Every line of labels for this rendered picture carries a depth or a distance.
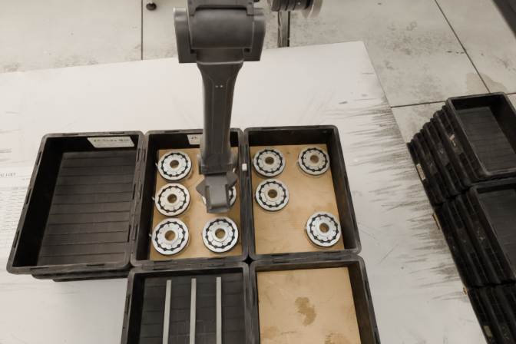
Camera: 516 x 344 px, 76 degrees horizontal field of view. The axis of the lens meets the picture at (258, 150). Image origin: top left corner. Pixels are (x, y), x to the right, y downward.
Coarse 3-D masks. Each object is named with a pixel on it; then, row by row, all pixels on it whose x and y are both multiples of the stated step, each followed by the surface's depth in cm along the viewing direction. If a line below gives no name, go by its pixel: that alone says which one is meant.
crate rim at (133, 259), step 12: (156, 132) 100; (168, 132) 100; (180, 132) 101; (192, 132) 101; (240, 132) 101; (144, 144) 98; (240, 144) 99; (144, 156) 98; (240, 156) 99; (144, 168) 95; (240, 168) 96; (144, 180) 93; (240, 180) 94; (240, 192) 92; (132, 240) 85; (132, 252) 84; (132, 264) 82; (144, 264) 83; (156, 264) 83; (168, 264) 83; (180, 264) 83
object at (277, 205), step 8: (264, 184) 101; (272, 184) 101; (280, 184) 102; (256, 192) 100; (280, 192) 100; (288, 192) 100; (264, 200) 99; (280, 200) 99; (264, 208) 98; (272, 208) 98; (280, 208) 98
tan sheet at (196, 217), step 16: (192, 160) 107; (160, 176) 104; (192, 176) 105; (192, 192) 102; (192, 208) 100; (192, 224) 98; (240, 224) 98; (192, 240) 95; (240, 240) 96; (160, 256) 93; (176, 256) 93; (192, 256) 93; (208, 256) 94
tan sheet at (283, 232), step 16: (304, 144) 112; (320, 144) 112; (288, 160) 109; (256, 176) 106; (288, 176) 106; (304, 176) 106; (304, 192) 104; (320, 192) 104; (256, 208) 101; (288, 208) 101; (304, 208) 101; (320, 208) 101; (336, 208) 102; (256, 224) 98; (272, 224) 99; (288, 224) 99; (304, 224) 99; (256, 240) 96; (272, 240) 96; (288, 240) 97; (304, 240) 97
